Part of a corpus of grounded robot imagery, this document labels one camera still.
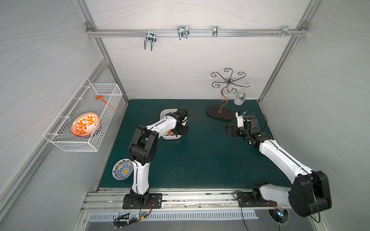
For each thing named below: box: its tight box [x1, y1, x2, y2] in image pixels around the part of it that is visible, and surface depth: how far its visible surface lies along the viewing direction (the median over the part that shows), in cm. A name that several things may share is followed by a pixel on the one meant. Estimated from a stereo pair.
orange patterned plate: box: [71, 112, 100, 138], surface depth 64 cm
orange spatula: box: [95, 95, 117, 112], surface depth 80 cm
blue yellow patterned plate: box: [112, 158, 134, 181], surface depth 83 cm
